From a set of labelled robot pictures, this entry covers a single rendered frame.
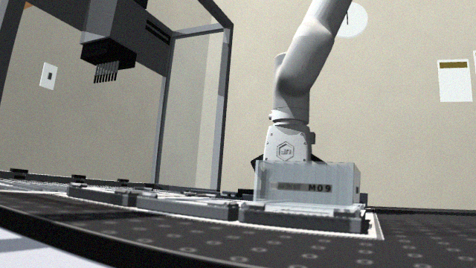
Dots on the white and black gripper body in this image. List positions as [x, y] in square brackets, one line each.
[288, 141]

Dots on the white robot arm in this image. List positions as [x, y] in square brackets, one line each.
[296, 71]

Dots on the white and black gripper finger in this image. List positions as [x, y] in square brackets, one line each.
[315, 158]
[253, 162]

